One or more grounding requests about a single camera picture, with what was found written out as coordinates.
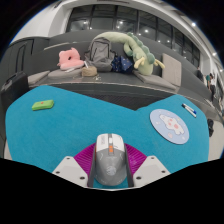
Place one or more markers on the round grey seat cushion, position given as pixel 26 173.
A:
pixel 65 74

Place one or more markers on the dark blue patterned bag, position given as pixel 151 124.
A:
pixel 122 65

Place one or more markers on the grey backpack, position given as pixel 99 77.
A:
pixel 100 55

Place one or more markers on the blue capped marker pen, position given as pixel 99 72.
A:
pixel 190 108

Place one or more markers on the flat grey square cushion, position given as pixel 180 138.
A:
pixel 37 77
pixel 155 80

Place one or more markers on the round ceiling lights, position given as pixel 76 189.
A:
pixel 193 24

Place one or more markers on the black capped marker pen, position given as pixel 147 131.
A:
pixel 188 111

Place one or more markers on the long green dragon plush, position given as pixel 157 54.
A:
pixel 142 56

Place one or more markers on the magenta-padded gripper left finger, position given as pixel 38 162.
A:
pixel 71 170

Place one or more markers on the upright beige square cushion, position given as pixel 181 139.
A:
pixel 171 70

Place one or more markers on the black wheeled suitcase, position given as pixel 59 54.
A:
pixel 14 88

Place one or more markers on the grey computer mouse orange accents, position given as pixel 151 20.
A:
pixel 110 160

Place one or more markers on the black bag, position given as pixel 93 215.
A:
pixel 210 127

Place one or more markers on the round light blue mouse pad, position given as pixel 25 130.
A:
pixel 169 126

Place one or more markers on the small brown woven basket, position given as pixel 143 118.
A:
pixel 89 71

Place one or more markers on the small green eraser block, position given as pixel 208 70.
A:
pixel 43 105

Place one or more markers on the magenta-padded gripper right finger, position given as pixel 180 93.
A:
pixel 151 170

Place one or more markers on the pink plush toy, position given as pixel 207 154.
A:
pixel 70 60

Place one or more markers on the person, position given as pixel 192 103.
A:
pixel 211 85

